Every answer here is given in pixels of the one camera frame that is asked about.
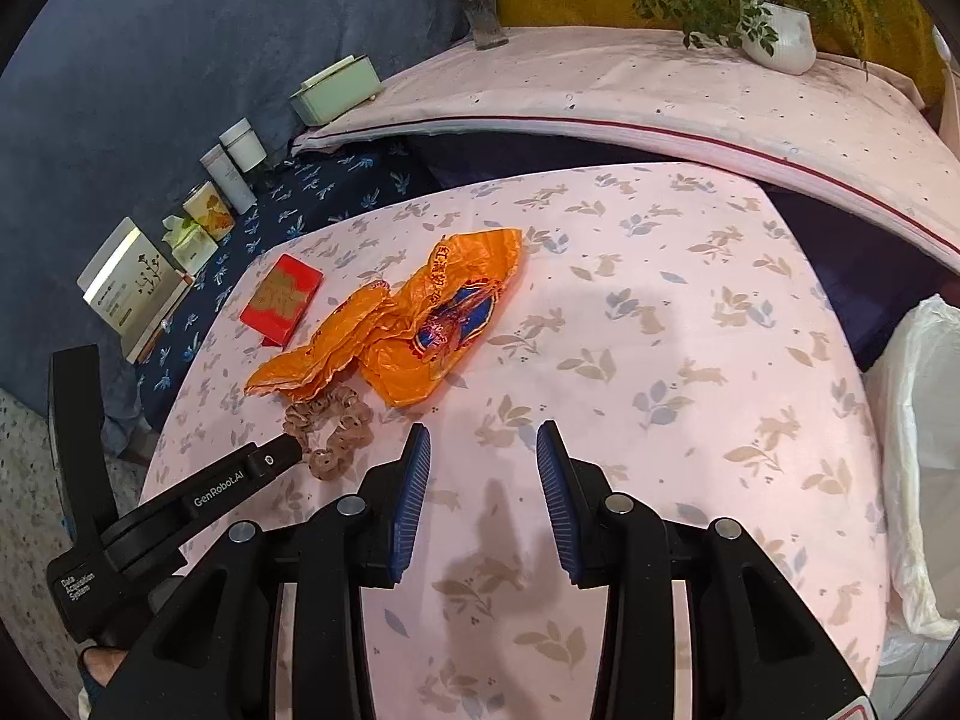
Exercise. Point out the blue backdrop cloth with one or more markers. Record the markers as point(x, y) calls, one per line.
point(150, 90)

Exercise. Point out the potted plant in white pot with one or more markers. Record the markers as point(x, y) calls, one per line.
point(787, 37)

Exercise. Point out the red box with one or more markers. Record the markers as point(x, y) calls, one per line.
point(281, 300)

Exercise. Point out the pink floral tablecloth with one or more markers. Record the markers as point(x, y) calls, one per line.
point(675, 277)

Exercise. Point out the navy floral cloth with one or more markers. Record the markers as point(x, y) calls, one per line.
point(330, 180)

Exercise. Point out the green tissue box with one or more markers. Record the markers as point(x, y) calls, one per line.
point(334, 90)

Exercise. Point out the orange plastic bag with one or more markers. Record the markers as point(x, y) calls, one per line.
point(405, 360)

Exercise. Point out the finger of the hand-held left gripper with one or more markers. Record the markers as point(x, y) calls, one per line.
point(274, 456)

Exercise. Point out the pink dotted cloth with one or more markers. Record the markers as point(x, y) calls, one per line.
point(637, 90)

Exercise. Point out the yellow tin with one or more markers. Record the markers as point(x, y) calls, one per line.
point(206, 210)

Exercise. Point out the white tube bottle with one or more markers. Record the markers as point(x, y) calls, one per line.
point(229, 180)

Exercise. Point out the green tissue pack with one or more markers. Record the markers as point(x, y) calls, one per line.
point(187, 244)

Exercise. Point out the person's left hand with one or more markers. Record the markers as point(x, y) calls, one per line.
point(101, 664)

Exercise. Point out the beige scrunchie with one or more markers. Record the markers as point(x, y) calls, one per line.
point(337, 435)

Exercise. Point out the white jar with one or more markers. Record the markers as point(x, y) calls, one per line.
point(244, 146)

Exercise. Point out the trash bin with white liner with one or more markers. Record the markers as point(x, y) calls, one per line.
point(922, 427)

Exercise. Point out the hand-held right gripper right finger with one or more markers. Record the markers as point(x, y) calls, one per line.
point(559, 510)

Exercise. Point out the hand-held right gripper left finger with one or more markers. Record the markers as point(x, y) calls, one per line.
point(411, 510)

